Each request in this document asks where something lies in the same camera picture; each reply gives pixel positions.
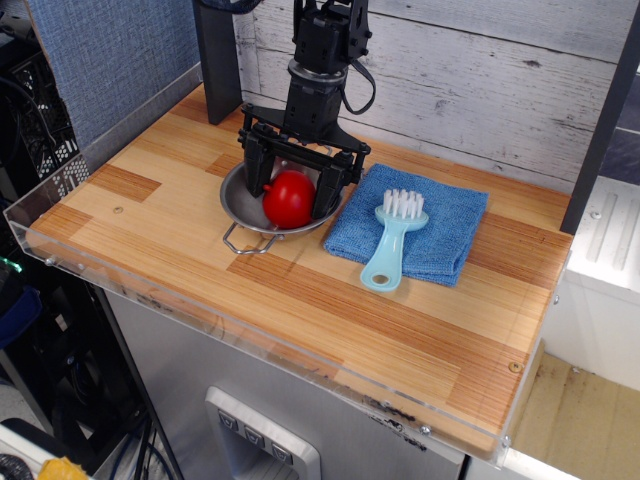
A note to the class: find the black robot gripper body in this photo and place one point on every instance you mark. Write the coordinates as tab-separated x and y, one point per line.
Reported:
307	132

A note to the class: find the yellow object at bottom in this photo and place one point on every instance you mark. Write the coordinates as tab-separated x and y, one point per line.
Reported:
61	469

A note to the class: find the red toy tomato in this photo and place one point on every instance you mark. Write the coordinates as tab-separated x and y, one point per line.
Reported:
288	199

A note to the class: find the dark grey post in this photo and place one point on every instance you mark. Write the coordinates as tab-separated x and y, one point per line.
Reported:
218	58
614	103

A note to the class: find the grey button panel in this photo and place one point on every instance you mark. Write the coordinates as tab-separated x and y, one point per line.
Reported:
254	446

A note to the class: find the folded blue cloth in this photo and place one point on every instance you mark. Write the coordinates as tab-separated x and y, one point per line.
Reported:
435	253

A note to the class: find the stainless steel bowl with handles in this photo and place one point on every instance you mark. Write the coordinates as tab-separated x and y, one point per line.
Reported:
246	211

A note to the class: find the white metal side unit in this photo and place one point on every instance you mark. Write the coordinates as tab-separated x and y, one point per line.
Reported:
593	320

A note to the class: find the stainless steel cabinet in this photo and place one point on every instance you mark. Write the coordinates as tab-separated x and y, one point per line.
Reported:
178	359

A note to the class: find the dark grey right post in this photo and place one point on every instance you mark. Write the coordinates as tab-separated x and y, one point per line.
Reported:
614	103

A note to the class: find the clear acrylic table guard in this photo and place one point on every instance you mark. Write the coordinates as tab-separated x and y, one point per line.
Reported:
450	362

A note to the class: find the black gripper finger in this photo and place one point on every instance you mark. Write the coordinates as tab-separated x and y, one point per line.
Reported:
258	163
329	185

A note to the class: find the dark grey left post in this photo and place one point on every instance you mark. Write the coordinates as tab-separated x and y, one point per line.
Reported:
218	58

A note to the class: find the light blue dish brush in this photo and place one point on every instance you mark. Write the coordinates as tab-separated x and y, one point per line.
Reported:
401	212

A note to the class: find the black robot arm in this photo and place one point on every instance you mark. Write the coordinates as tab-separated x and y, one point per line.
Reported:
330	39

